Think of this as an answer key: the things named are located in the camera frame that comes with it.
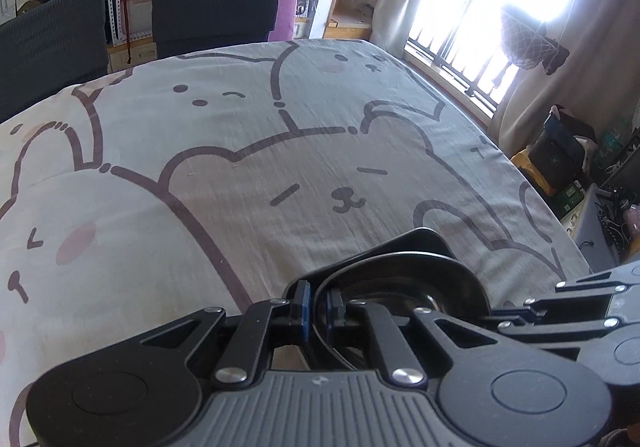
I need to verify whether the dark grey chair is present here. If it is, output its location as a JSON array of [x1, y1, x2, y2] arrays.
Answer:
[[0, 0, 109, 124], [151, 0, 285, 60]]

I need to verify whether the black bag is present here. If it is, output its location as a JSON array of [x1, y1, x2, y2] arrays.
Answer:
[[530, 106, 599, 194]]

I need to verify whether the yellow bag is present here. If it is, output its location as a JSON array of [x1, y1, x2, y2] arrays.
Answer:
[[510, 149, 557, 194]]

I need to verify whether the window guard rail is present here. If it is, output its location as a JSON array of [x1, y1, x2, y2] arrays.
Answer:
[[406, 0, 522, 108]]

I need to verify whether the bear print tablecloth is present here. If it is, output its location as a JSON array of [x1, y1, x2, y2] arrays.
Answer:
[[0, 39, 593, 447]]

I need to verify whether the quilted hanging bag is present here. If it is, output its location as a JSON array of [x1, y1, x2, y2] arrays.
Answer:
[[500, 7, 571, 76]]

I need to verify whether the oval steel bowl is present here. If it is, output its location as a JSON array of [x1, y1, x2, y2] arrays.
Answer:
[[285, 227, 493, 373]]

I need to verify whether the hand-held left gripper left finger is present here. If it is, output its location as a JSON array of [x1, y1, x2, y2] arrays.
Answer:
[[141, 280, 314, 386]]

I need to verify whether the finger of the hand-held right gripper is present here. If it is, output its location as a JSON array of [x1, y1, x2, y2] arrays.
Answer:
[[524, 261, 640, 316], [492, 314, 626, 353]]

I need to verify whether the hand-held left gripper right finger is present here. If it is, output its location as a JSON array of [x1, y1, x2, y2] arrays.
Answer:
[[325, 288, 502, 386]]

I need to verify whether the grey side desk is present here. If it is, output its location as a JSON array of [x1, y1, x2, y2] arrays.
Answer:
[[574, 184, 640, 274]]

